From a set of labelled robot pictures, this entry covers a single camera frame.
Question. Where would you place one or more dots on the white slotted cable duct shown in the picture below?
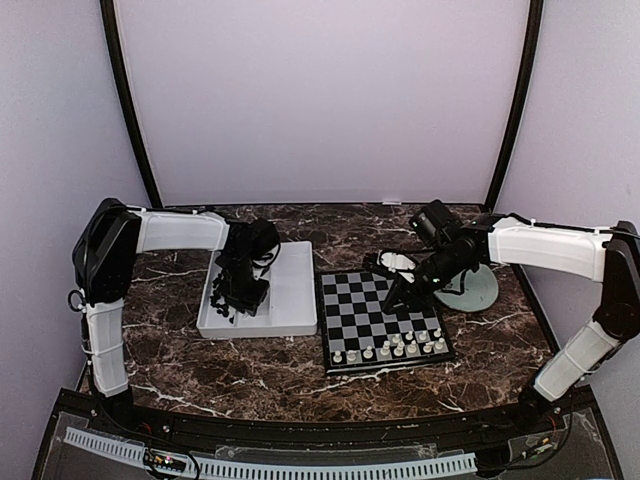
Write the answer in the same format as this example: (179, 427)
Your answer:
(258, 463)

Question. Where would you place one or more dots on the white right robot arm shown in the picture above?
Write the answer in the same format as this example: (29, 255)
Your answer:
(606, 257)

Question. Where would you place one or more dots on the black front rail base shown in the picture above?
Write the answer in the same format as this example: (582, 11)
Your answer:
(484, 429)

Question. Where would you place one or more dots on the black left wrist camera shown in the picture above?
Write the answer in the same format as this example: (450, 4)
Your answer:
(265, 241)

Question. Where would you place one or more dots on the white chess king piece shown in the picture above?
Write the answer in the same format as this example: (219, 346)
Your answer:
(398, 350)

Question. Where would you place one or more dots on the pile of black chess pieces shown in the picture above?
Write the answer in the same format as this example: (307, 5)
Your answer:
(217, 299)

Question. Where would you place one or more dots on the white plastic parts tray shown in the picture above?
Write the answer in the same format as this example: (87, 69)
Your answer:
(288, 310)

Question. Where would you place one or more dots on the light blue flower plate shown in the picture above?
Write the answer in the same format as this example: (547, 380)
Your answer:
(470, 291)

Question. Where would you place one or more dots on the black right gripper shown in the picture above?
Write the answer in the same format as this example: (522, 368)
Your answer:
(401, 292)

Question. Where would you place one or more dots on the black and grey chessboard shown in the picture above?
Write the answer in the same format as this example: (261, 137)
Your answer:
(350, 317)

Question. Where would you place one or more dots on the white chess pawn piece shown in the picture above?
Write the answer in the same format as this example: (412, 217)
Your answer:
(368, 353)

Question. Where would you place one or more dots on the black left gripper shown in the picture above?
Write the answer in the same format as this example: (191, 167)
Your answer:
(249, 302)

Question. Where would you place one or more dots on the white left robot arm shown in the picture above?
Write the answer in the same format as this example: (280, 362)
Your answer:
(104, 258)

